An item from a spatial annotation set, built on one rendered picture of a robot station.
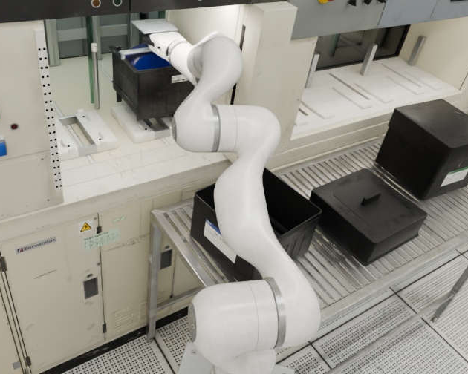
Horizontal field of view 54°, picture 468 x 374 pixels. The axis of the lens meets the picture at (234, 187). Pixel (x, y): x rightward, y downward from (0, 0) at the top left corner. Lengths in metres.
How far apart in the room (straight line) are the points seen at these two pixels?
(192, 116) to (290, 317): 0.42
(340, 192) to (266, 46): 0.55
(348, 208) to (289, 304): 0.79
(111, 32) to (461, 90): 1.74
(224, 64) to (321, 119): 1.03
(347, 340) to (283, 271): 1.50
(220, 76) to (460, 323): 2.00
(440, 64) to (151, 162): 1.70
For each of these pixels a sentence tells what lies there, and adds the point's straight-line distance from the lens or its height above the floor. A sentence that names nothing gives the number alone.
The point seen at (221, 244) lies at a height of 0.84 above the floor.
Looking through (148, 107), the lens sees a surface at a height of 1.00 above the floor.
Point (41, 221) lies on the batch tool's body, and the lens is 1.42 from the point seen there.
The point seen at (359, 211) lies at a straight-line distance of 1.55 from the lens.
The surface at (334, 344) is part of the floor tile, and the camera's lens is 2.27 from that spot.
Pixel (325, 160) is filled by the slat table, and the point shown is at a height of 0.76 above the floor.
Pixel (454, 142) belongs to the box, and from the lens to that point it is 1.81.
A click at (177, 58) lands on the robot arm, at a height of 1.23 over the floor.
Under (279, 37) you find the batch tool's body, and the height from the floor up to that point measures 1.32.
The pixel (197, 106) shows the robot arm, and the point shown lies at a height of 1.34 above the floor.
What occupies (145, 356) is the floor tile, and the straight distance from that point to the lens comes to 2.08.
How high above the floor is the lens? 1.80
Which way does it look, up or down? 39 degrees down
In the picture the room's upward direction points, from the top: 11 degrees clockwise
